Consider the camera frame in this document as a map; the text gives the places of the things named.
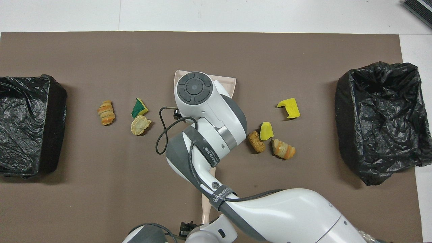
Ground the beige plastic dustpan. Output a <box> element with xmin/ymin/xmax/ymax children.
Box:
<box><xmin>174</xmin><ymin>70</ymin><xmax>237</xmax><ymax>99</ymax></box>

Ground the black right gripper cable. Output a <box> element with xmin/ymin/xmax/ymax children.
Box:
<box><xmin>155</xmin><ymin>106</ymin><xmax>199</xmax><ymax>156</ymax></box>

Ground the dark ribbed device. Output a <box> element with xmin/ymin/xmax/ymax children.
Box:
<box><xmin>402</xmin><ymin>0</ymin><xmax>432</xmax><ymax>29</ymax></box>

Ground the brown table mat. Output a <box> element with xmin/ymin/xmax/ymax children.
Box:
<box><xmin>0</xmin><ymin>31</ymin><xmax>424</xmax><ymax>243</ymax></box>

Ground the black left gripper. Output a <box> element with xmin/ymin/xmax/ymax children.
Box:
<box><xmin>180</xmin><ymin>221</ymin><xmax>199</xmax><ymax>238</ymax></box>

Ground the beige hand brush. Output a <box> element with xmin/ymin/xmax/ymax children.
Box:
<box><xmin>201</xmin><ymin>165</ymin><xmax>217</xmax><ymax>224</ymax></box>

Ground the yellow notched sponge piece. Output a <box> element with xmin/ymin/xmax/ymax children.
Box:
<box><xmin>277</xmin><ymin>98</ymin><xmax>301</xmax><ymax>119</ymax></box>

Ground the orange striped croissant piece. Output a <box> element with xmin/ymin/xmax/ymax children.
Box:
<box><xmin>271</xmin><ymin>138</ymin><xmax>296</xmax><ymax>160</ymax></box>
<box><xmin>97</xmin><ymin>100</ymin><xmax>116</xmax><ymax>126</ymax></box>

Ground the green yellow sponge chunk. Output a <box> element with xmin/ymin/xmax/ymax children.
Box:
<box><xmin>131</xmin><ymin>98</ymin><xmax>149</xmax><ymax>119</ymax></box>

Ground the yellow green sponge wedge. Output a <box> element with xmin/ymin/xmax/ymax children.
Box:
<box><xmin>260</xmin><ymin>122</ymin><xmax>274</xmax><ymax>141</ymax></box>

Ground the crumpled black bag bin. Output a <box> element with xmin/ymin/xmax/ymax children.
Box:
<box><xmin>335</xmin><ymin>61</ymin><xmax>432</xmax><ymax>186</ymax></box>

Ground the brown bread nugget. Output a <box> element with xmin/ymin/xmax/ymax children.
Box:
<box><xmin>248</xmin><ymin>131</ymin><xmax>266</xmax><ymax>153</ymax></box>

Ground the boxy black bag bin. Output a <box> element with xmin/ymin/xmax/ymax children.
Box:
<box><xmin>0</xmin><ymin>74</ymin><xmax>68</xmax><ymax>179</ymax></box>

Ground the pale bread chunk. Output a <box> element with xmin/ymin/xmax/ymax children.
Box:
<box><xmin>130</xmin><ymin>115</ymin><xmax>152</xmax><ymax>136</ymax></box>

